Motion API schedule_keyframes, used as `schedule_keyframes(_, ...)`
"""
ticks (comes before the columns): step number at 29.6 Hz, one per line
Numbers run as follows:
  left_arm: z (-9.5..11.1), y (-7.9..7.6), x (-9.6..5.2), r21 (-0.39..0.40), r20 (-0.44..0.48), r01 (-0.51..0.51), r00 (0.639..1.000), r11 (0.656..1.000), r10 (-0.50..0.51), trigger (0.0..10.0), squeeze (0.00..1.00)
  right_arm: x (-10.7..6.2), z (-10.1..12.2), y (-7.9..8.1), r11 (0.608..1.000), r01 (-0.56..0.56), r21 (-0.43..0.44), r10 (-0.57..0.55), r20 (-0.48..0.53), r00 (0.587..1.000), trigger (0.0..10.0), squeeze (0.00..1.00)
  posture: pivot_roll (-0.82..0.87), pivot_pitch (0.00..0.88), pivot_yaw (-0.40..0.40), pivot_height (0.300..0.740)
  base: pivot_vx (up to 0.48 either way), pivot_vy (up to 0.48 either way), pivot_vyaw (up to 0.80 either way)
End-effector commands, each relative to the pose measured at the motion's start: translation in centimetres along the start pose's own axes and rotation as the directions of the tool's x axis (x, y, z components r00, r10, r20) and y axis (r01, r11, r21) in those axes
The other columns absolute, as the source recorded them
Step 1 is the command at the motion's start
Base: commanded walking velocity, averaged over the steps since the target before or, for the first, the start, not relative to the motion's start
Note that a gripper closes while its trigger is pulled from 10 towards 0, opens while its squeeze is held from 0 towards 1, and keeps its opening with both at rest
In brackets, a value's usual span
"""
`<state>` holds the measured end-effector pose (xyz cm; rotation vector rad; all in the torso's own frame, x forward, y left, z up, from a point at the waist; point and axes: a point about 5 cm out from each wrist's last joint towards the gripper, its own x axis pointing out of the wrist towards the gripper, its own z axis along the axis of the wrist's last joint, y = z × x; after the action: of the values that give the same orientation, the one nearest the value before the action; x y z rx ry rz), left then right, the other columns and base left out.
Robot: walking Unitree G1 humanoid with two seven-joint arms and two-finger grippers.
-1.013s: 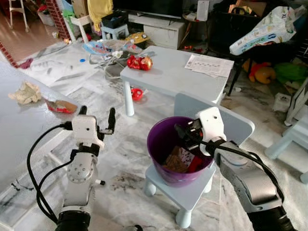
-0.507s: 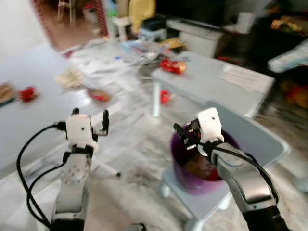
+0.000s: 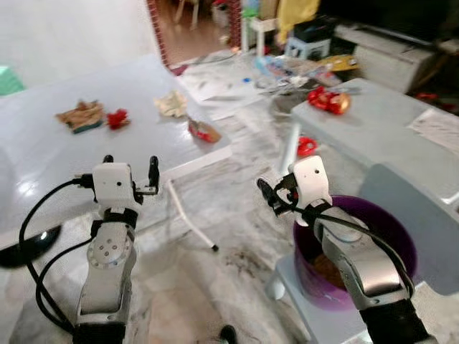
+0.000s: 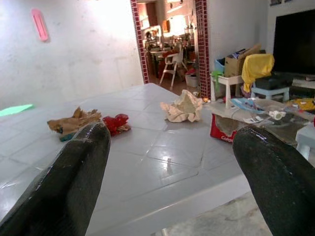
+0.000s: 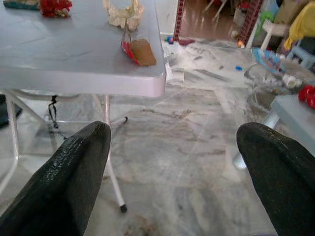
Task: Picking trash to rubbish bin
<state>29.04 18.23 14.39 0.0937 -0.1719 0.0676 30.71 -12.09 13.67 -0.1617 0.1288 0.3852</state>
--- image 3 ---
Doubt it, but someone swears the purple rubbish bin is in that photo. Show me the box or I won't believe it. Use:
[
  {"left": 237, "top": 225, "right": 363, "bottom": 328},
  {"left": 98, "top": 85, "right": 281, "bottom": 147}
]
[{"left": 293, "top": 195, "right": 418, "bottom": 310}]

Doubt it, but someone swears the small red crumpled wrapper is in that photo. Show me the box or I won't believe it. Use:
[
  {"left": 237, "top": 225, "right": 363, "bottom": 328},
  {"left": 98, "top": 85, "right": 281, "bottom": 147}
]
[{"left": 106, "top": 109, "right": 131, "bottom": 130}]

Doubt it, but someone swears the large white folding table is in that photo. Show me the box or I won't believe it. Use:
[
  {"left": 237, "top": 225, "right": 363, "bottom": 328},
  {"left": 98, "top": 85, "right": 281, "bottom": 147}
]
[{"left": 0, "top": 56, "right": 234, "bottom": 252}]

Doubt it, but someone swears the brown crumpled paper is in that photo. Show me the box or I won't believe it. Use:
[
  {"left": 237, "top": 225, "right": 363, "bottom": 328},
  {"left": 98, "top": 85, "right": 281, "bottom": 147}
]
[{"left": 56, "top": 100, "right": 106, "bottom": 135}]

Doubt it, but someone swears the torn red foil packet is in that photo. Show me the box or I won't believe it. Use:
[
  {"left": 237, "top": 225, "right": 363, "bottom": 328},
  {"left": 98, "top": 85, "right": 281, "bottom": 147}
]
[{"left": 188, "top": 119, "right": 222, "bottom": 144}]

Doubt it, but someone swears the white crumpled tissue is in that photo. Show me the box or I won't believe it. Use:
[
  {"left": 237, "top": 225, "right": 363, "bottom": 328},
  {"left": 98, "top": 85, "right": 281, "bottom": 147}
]
[{"left": 154, "top": 90, "right": 189, "bottom": 119}]

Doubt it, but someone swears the shiny red toy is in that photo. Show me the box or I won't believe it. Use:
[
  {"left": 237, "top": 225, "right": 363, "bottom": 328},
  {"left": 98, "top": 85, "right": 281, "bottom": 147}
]
[{"left": 307, "top": 86, "right": 352, "bottom": 115}]

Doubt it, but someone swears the small white plastic table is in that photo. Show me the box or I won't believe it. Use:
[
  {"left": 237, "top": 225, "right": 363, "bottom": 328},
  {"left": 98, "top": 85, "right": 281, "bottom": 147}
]
[{"left": 276, "top": 77, "right": 459, "bottom": 216}]

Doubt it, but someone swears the colourful baby bouncer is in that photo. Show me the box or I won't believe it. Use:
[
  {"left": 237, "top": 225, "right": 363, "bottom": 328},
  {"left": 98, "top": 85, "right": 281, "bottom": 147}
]
[{"left": 255, "top": 56, "right": 341, "bottom": 90}]

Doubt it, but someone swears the printed paper sheet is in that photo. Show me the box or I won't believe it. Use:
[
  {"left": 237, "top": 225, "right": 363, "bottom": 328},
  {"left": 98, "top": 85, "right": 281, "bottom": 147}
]
[{"left": 409, "top": 109, "right": 459, "bottom": 151}]

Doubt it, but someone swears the small pale step stool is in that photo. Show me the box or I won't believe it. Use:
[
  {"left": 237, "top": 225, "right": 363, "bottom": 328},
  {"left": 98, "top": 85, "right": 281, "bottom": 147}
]
[{"left": 285, "top": 37, "right": 331, "bottom": 62}]

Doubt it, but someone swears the green plastic stool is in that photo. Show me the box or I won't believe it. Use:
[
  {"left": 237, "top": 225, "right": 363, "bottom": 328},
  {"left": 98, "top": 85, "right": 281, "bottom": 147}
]
[{"left": 0, "top": 66, "right": 26, "bottom": 95}]

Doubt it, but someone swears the black box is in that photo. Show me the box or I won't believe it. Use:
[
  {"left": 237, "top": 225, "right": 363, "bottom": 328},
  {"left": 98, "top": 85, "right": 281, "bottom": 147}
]
[{"left": 293, "top": 16, "right": 338, "bottom": 42}]

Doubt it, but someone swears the black robot foot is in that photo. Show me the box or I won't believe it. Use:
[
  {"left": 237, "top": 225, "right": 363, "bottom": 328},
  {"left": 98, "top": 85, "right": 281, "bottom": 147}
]
[{"left": 219, "top": 325, "right": 239, "bottom": 344}]

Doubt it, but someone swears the grey storage cabinet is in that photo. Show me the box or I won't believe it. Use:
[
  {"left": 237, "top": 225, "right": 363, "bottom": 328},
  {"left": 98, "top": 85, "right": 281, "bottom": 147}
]
[{"left": 333, "top": 25, "right": 445, "bottom": 92}]

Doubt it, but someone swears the white child chair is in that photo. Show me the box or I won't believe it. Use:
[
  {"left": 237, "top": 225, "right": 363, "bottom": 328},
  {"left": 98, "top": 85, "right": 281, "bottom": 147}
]
[{"left": 240, "top": 14, "right": 280, "bottom": 54}]

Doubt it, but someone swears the yellow cloth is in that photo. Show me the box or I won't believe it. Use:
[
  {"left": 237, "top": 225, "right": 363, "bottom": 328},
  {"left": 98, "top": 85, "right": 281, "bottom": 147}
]
[{"left": 276, "top": 0, "right": 320, "bottom": 44}]

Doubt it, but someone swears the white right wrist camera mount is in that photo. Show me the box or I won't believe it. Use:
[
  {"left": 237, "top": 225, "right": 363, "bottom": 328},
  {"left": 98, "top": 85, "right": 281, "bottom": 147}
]
[{"left": 288, "top": 156, "right": 333, "bottom": 209}]

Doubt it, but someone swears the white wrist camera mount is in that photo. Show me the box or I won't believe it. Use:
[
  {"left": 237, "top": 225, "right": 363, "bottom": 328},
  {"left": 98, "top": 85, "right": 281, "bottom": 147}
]
[
  {"left": 92, "top": 163, "right": 141, "bottom": 210},
  {"left": 288, "top": 156, "right": 333, "bottom": 209}
]

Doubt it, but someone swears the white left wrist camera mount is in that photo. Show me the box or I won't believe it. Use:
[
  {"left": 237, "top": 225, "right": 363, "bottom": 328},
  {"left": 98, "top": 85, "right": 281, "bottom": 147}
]
[{"left": 92, "top": 163, "right": 141, "bottom": 210}]

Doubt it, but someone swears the red ring toy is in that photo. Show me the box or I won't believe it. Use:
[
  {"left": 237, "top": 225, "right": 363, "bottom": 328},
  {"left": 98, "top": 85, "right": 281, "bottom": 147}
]
[{"left": 296, "top": 136, "right": 318, "bottom": 156}]

